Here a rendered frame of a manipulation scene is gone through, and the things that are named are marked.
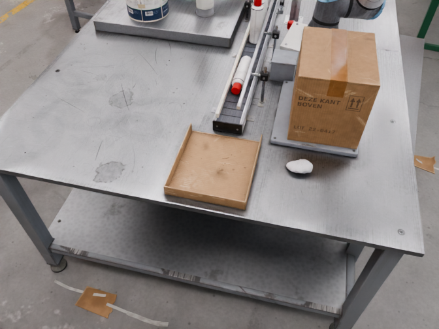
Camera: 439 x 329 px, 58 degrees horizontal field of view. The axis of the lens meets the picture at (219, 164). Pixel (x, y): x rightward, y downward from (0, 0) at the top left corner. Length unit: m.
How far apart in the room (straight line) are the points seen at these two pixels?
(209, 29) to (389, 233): 1.20
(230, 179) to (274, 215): 0.19
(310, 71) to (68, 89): 0.98
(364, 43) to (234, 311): 1.28
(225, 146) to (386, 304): 1.15
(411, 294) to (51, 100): 1.84
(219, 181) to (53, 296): 1.15
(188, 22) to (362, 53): 0.91
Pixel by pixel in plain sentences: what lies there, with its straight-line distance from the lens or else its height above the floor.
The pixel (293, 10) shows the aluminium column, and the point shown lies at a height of 0.89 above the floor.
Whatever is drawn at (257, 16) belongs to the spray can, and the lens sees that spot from 1.76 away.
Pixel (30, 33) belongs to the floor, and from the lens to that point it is 4.02.
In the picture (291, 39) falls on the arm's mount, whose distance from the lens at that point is 1.85.
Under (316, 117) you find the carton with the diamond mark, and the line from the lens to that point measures 1.33.
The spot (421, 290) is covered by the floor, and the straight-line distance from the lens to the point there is 2.22.
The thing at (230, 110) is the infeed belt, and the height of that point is 0.88.
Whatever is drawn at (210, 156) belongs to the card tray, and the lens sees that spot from 1.35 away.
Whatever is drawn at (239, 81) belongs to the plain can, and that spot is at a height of 0.92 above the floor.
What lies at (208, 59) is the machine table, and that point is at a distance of 1.81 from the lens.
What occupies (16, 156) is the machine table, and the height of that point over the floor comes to 0.83.
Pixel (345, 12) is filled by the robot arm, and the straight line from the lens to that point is 1.81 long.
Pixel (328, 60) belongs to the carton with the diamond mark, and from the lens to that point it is 1.33.
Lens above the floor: 1.83
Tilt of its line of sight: 48 degrees down
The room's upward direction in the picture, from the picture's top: straight up
